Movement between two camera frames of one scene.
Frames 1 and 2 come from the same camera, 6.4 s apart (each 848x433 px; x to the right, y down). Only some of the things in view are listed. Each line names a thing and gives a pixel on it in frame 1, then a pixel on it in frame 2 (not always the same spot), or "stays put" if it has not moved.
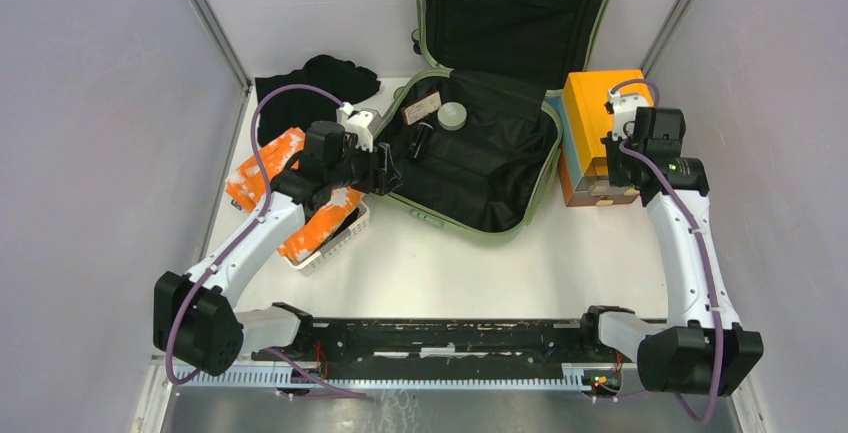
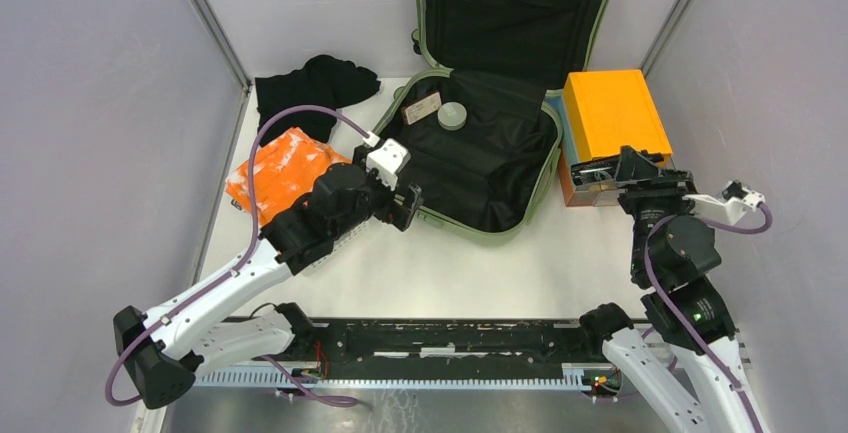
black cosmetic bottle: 420,140 to 593,170
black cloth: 298,107 stays put
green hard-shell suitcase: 477,141 stays put
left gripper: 385,178 to 398,214
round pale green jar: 452,116 stays put
